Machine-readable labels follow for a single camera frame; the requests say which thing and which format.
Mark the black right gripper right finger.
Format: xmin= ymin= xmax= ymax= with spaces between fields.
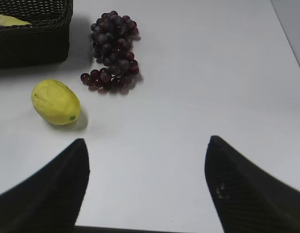
xmin=204 ymin=135 xmax=300 ymax=233

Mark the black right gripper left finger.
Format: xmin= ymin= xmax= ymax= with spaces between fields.
xmin=0 ymin=138 xmax=90 ymax=233

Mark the black woven basket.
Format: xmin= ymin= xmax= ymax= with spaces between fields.
xmin=0 ymin=0 xmax=73 ymax=68

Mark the dark red grape bunch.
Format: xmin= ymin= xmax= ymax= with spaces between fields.
xmin=80 ymin=11 xmax=140 ymax=92

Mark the yellow lemon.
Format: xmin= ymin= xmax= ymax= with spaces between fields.
xmin=31 ymin=79 xmax=81 ymax=125

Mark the yellow banana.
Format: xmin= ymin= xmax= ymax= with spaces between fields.
xmin=0 ymin=14 xmax=30 ymax=27

